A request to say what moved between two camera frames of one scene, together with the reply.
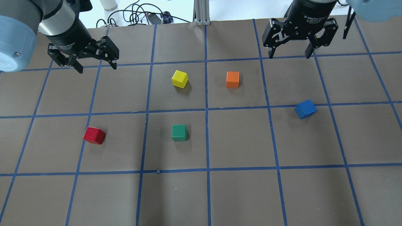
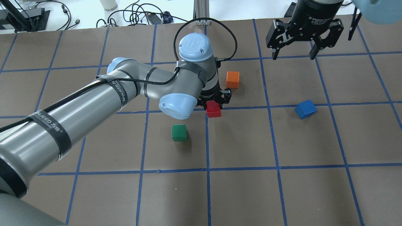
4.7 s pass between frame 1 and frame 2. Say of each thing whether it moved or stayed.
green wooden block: stayed
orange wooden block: stayed
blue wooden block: stayed
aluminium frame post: stayed
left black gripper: moved
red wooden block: moved
